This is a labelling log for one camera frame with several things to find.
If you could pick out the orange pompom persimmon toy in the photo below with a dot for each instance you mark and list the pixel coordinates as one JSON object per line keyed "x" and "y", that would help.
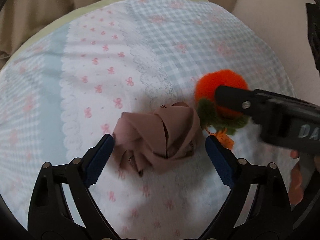
{"x": 210, "y": 120}

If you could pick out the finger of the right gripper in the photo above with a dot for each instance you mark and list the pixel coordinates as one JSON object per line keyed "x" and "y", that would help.
{"x": 236, "y": 101}

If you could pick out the dusty pink cloth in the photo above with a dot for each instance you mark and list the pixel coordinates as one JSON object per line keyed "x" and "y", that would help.
{"x": 159, "y": 141}

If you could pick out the person's right hand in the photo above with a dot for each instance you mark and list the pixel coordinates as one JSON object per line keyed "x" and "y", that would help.
{"x": 295, "y": 190}

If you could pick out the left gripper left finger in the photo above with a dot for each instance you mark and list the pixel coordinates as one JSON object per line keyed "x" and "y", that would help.
{"x": 96, "y": 158}

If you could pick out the checkered blue pink bedsheet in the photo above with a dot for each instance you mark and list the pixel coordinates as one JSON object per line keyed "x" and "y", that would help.
{"x": 60, "y": 95}

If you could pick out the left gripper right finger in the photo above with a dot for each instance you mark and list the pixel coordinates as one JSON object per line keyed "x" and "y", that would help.
{"x": 223, "y": 159}

